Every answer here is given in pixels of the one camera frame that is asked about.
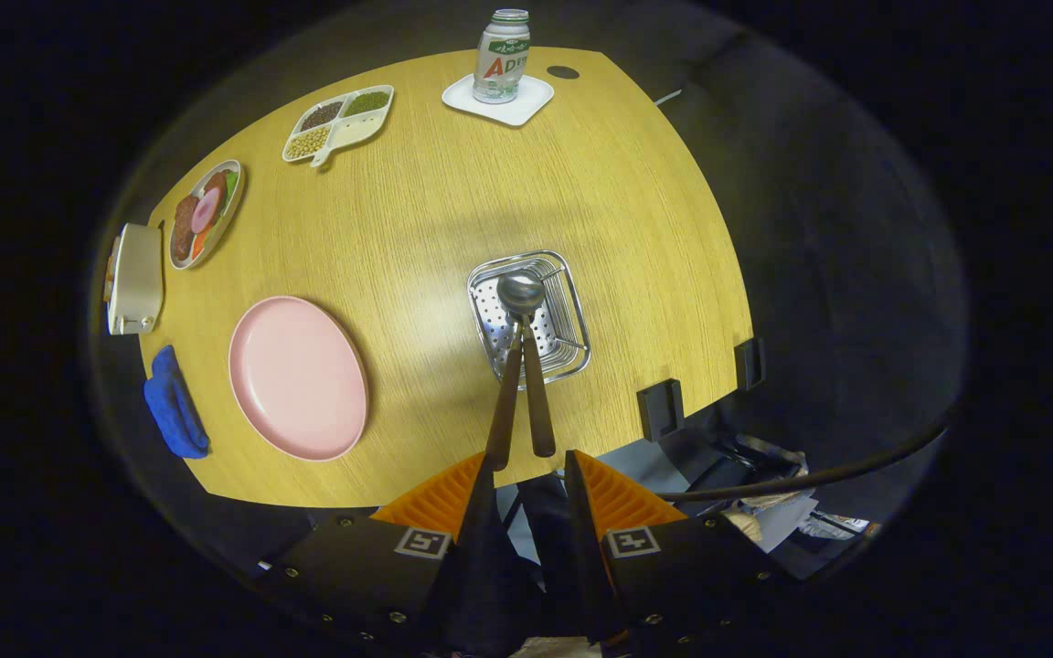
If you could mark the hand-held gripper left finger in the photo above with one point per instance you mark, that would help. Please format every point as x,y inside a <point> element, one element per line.
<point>481,548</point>

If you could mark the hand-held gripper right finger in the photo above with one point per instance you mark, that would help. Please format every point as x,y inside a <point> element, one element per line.
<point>586,548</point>

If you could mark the large black table clamp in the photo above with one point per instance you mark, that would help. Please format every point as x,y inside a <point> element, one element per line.
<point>661,411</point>

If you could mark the pile of mixed clutter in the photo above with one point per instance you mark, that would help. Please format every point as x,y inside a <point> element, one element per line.
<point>792,521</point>

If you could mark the small black table clamp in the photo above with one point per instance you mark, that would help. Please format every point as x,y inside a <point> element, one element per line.
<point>749,364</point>

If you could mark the pink round plate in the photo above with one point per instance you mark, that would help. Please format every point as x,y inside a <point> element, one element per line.
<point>298,379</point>

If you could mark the blue towel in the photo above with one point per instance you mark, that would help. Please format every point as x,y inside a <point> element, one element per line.
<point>175,411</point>

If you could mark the grey oval food plate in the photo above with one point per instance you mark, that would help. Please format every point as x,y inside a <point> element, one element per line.
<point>216,239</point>

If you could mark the orange carrot slice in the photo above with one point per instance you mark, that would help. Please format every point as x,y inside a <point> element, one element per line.
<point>200,242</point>

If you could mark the white divided bean tray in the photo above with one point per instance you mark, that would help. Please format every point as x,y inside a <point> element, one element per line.
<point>357,131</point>

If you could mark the pink ham slice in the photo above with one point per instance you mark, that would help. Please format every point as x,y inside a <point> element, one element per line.
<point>205,210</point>

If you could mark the long brown meat patty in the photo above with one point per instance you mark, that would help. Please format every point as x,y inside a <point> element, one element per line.
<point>184,228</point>

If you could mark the white toaster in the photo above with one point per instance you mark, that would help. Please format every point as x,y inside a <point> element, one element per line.
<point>138,274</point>

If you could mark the green lettuce leaf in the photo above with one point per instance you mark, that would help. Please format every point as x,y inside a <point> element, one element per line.
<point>230,187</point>

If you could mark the white square coaster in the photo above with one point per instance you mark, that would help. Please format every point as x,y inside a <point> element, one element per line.
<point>526,108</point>

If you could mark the small brown meat patty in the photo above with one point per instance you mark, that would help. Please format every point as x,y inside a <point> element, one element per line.
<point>216,183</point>

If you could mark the dark round table grommet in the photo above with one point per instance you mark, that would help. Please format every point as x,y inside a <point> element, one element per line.
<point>563,72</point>

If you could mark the white bottle with green cap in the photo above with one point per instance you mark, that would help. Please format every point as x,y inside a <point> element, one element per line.
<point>501,59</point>

